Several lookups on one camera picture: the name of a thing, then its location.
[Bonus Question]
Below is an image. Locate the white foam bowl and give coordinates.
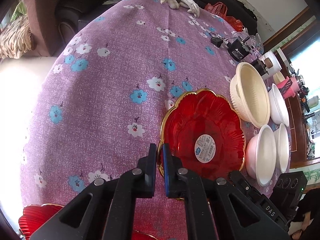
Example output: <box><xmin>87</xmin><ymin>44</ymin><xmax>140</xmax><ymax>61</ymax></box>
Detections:
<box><xmin>245</xmin><ymin>125</ymin><xmax>277</xmax><ymax>187</ymax></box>
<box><xmin>274</xmin><ymin>123</ymin><xmax>290</xmax><ymax>173</ymax></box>
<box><xmin>268</xmin><ymin>83</ymin><xmax>290</xmax><ymax>127</ymax></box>

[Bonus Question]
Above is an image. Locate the red glass plate with sticker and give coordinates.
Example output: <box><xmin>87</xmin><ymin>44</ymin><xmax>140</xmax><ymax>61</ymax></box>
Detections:
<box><xmin>157</xmin><ymin>88</ymin><xmax>246</xmax><ymax>180</ymax></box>

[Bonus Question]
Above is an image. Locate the large cream ribbed bowl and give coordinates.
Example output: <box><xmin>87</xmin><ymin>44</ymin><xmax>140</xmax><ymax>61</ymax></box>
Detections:
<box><xmin>229</xmin><ymin>62</ymin><xmax>271</xmax><ymax>128</ymax></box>

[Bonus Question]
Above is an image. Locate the pink bottle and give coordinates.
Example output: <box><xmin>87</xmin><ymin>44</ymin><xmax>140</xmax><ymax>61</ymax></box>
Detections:
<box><xmin>277</xmin><ymin>76</ymin><xmax>300</xmax><ymax>99</ymax></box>

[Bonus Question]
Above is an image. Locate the small cream cup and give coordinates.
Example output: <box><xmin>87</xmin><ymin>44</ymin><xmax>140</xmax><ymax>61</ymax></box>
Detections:
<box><xmin>273</xmin><ymin>72</ymin><xmax>285</xmax><ymax>85</ymax></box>

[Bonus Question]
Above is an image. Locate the white plastic jar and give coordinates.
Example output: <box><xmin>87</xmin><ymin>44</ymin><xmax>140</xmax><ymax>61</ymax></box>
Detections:
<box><xmin>259</xmin><ymin>50</ymin><xmax>282</xmax><ymax>80</ymax></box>

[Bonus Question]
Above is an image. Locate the small black motor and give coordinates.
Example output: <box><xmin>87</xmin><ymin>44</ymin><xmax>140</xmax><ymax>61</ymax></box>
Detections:
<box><xmin>251</xmin><ymin>59</ymin><xmax>268</xmax><ymax>76</ymax></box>

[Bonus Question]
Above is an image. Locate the small black power adapter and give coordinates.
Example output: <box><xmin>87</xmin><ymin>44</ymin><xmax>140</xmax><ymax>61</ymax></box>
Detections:
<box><xmin>210</xmin><ymin>37</ymin><xmax>223</xmax><ymax>48</ymax></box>

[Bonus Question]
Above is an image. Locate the large black motor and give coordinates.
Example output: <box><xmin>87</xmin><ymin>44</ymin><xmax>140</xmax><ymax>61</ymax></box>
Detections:
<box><xmin>227</xmin><ymin>37</ymin><xmax>251</xmax><ymax>62</ymax></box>

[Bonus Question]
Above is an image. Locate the clear plastic bag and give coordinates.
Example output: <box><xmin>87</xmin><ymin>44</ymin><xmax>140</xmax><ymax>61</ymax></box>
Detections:
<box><xmin>232</xmin><ymin>28</ymin><xmax>264</xmax><ymax>55</ymax></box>

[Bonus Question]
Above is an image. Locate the white work glove right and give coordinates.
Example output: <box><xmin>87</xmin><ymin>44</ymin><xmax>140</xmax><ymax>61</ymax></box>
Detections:
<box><xmin>176</xmin><ymin>0</ymin><xmax>200</xmax><ymax>18</ymax></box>

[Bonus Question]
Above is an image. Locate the red plastic bag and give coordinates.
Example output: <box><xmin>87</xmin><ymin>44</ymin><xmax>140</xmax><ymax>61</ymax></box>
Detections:
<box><xmin>204</xmin><ymin>2</ymin><xmax>244</xmax><ymax>31</ymax></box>

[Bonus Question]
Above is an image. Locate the brown patterned blanket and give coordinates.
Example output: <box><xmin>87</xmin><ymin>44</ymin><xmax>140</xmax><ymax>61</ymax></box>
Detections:
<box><xmin>0</xmin><ymin>15</ymin><xmax>35</xmax><ymax>60</ymax></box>

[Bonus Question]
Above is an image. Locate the maroon armchair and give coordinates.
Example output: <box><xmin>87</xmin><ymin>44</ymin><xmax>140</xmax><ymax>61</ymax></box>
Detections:
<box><xmin>23</xmin><ymin>0</ymin><xmax>62</xmax><ymax>56</ymax></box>

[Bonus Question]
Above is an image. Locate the green cloth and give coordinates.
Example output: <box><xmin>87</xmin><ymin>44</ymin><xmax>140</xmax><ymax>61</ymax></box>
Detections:
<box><xmin>10</xmin><ymin>0</ymin><xmax>27</xmax><ymax>22</ymax></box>

